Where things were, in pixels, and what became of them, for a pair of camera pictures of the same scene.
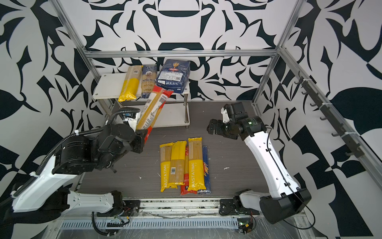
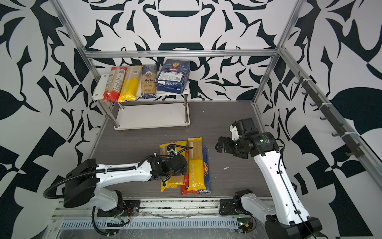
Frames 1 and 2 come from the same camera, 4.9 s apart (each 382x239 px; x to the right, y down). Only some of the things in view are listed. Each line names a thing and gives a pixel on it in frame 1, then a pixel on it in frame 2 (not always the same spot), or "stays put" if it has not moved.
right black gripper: x=218 y=130 → x=228 y=141
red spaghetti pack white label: x=156 y=99 → x=114 y=84
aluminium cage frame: x=279 y=54 stays put
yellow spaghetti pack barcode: x=133 y=84 stays put
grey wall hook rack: x=348 y=138 stays put
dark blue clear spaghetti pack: x=148 y=75 stays put
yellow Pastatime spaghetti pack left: x=168 y=162 stays put
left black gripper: x=139 y=139 → x=183 y=172
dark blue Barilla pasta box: x=174 y=75 stays put
